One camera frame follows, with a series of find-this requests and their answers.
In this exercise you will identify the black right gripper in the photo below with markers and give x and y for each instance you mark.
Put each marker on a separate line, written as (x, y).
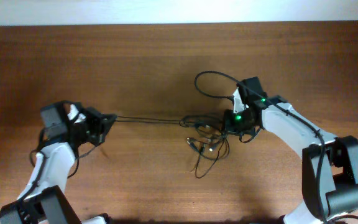
(229, 126)

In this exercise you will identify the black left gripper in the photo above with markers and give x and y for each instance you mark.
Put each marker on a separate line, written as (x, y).
(104, 122)

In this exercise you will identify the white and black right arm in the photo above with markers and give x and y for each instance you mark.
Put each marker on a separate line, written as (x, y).
(329, 163)

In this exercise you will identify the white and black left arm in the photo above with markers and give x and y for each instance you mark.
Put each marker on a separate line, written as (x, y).
(67, 126)

